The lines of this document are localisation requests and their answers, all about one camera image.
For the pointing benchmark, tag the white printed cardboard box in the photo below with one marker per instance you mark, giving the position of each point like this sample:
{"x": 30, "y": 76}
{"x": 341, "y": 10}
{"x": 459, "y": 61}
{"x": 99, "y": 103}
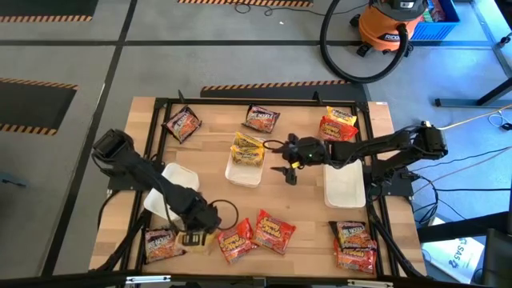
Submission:
{"x": 456, "y": 256}

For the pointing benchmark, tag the blue plastic crate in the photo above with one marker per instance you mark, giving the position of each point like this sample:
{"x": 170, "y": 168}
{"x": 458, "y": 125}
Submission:
{"x": 436, "y": 30}

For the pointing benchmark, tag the orange shop vacuum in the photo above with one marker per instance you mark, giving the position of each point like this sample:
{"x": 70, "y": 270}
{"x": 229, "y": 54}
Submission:
{"x": 380, "y": 28}

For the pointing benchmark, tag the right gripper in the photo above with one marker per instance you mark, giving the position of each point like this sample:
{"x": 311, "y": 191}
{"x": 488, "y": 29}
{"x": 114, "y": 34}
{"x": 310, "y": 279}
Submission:
{"x": 308, "y": 153}

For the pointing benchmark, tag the silver aluminium bracket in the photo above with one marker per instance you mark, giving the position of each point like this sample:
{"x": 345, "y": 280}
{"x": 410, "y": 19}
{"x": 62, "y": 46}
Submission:
{"x": 148, "y": 279}
{"x": 370, "y": 283}

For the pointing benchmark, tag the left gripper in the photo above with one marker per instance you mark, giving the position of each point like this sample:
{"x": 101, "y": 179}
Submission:
{"x": 200, "y": 216}

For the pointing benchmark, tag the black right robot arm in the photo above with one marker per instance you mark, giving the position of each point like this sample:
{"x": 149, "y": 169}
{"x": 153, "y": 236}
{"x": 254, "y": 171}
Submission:
{"x": 380, "y": 146}

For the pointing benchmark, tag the dark grey chair seat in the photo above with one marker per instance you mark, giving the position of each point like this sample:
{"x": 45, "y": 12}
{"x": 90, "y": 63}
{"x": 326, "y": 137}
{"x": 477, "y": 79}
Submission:
{"x": 498, "y": 260}

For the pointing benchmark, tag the white plastic bin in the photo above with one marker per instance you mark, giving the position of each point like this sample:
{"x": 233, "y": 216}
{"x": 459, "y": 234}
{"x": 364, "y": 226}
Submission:
{"x": 345, "y": 188}
{"x": 184, "y": 176}
{"x": 244, "y": 176}

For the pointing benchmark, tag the black desk leg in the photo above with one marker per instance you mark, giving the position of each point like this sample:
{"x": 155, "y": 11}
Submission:
{"x": 460, "y": 102}
{"x": 460, "y": 231}

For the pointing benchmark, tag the orange Saucy Noods pack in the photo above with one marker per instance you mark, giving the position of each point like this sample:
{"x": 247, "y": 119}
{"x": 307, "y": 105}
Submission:
{"x": 236, "y": 244}
{"x": 274, "y": 232}
{"x": 336, "y": 132}
{"x": 356, "y": 261}

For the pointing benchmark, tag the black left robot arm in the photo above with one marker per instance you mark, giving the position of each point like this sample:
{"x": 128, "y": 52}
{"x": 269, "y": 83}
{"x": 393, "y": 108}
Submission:
{"x": 152, "y": 176}

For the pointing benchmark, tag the black hazard-striped floor mat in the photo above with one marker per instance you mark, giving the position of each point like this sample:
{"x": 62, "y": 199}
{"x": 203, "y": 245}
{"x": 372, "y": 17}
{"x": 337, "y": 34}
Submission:
{"x": 280, "y": 93}
{"x": 240, "y": 2}
{"x": 32, "y": 106}
{"x": 40, "y": 8}

